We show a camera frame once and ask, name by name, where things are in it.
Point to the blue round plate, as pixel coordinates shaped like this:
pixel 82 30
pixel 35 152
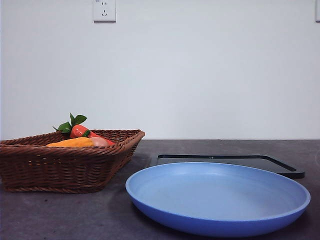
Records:
pixel 215 200

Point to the brown wicker basket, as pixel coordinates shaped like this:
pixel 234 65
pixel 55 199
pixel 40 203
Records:
pixel 62 170

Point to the orange carrot with green leaves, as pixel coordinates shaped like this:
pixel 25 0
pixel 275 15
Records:
pixel 78 131

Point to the black cutting board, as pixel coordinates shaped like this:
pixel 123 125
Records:
pixel 295 174

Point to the white wall socket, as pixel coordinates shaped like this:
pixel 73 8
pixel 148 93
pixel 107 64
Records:
pixel 105 11

